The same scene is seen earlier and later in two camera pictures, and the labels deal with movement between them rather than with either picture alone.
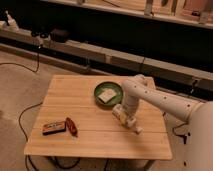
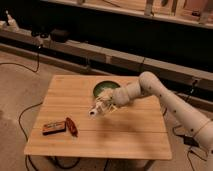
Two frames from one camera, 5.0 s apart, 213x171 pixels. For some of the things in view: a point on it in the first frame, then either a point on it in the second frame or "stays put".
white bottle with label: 127,120 → 101,107
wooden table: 72,124 stays put
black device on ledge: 59,35 stays put
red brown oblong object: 71,127 stays put
